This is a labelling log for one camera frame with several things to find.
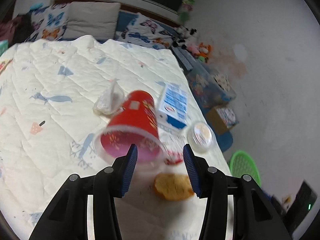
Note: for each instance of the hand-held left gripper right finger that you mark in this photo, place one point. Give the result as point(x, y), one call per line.
point(192, 170)

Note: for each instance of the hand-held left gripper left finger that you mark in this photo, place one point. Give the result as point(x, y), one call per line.
point(128, 170)

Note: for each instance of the red plastic cup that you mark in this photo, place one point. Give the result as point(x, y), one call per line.
point(130, 125)

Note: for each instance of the green plastic basket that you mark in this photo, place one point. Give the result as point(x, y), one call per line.
point(243, 165)

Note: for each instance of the bread piece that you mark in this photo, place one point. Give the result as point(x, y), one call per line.
point(172, 186)

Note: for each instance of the clear plastic cup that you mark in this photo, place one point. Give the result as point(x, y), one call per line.
point(201, 136)

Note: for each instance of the cardboard box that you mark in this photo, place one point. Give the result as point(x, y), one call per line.
point(217, 122)

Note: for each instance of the cartoon printed booklet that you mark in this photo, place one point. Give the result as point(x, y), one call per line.
point(227, 113)

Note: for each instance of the blue white milk carton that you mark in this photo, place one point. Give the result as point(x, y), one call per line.
point(173, 102)

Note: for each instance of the small clear plastic bag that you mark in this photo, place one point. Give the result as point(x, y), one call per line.
point(108, 100)

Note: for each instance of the clear plastic storage box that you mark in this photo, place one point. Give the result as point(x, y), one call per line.
point(207, 90)

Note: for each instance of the cream animal print quilt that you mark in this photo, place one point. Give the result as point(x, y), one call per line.
point(50, 130)

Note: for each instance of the cream patterned cloth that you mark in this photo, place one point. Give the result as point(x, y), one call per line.
point(222, 81)

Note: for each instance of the blue white patterned cloth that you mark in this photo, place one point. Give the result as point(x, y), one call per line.
point(183, 58)

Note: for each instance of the orange fox plush toy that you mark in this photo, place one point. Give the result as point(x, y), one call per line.
point(204, 50)

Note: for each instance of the pink plush toy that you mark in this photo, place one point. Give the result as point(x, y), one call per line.
point(193, 48)

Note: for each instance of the cow plush toy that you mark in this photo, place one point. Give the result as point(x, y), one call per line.
point(186, 35)

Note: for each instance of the butterfly print cushion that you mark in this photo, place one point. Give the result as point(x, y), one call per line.
point(145, 32)
point(50, 22)

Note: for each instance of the blue sofa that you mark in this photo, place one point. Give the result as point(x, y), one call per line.
point(123, 20)

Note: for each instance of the grey cushion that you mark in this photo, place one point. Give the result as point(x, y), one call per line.
point(92, 21)

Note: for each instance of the cartoon picture book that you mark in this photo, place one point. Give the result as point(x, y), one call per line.
point(5, 66)

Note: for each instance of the green tissue pack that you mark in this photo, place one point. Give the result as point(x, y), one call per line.
point(3, 47)

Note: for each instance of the dark clothes pile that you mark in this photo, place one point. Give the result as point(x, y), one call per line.
point(15, 28)

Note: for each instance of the turquoise small object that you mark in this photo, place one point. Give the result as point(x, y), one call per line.
point(37, 5)

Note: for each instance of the hanging wall toy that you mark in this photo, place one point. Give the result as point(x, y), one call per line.
point(186, 8)

